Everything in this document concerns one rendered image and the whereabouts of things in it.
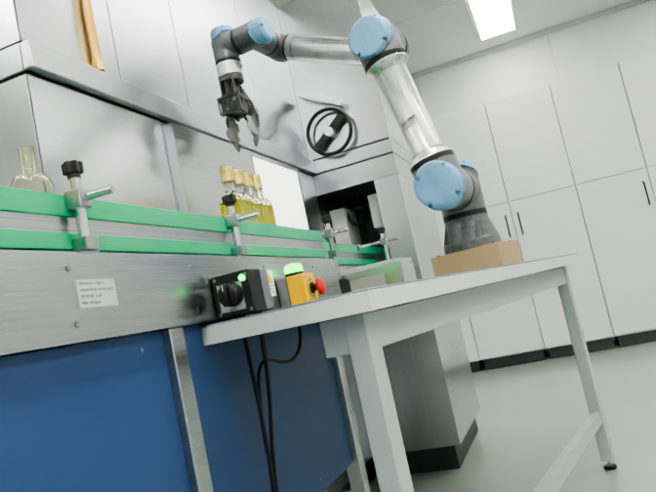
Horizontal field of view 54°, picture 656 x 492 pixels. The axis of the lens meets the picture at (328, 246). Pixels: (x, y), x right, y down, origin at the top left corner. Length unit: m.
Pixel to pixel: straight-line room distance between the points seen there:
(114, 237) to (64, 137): 0.50
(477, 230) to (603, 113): 3.90
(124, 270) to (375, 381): 0.42
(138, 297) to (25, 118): 0.57
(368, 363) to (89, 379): 0.41
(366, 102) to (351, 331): 1.89
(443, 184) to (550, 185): 3.89
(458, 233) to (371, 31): 0.55
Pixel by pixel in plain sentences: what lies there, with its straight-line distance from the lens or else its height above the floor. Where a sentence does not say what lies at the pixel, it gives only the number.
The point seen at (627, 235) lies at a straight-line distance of 5.41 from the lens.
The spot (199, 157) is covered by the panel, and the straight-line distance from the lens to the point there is 1.89.
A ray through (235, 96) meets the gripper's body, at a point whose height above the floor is 1.38.
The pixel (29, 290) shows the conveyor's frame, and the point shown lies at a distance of 0.86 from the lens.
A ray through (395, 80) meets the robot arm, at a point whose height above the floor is 1.26.
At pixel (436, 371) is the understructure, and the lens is 2.70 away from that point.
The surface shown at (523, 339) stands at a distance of 5.42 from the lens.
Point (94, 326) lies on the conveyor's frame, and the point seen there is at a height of 0.77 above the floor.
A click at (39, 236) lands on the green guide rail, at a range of 0.92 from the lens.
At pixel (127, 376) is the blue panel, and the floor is 0.70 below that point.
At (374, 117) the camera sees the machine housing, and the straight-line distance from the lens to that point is 2.80.
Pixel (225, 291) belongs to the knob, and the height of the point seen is 0.80.
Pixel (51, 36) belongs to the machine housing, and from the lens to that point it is 1.59.
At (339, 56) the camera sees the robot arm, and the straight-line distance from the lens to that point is 1.90.
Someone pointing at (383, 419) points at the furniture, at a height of 0.55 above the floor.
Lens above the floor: 0.72
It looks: 6 degrees up
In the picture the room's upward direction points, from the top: 12 degrees counter-clockwise
